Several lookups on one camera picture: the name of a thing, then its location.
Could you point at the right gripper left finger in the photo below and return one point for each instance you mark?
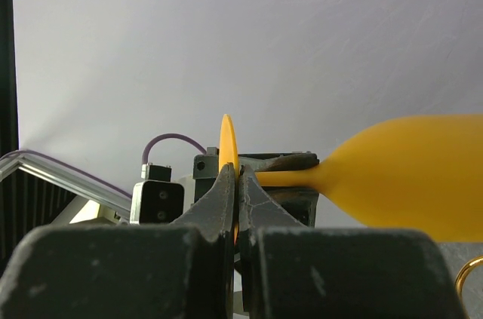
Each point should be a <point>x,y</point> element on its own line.
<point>180,270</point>

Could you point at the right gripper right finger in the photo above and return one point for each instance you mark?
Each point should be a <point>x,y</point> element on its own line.
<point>293,271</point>

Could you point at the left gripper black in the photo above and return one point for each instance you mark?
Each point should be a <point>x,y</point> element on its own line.
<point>235,199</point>

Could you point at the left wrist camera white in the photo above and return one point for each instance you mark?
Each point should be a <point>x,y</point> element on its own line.
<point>156,200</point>

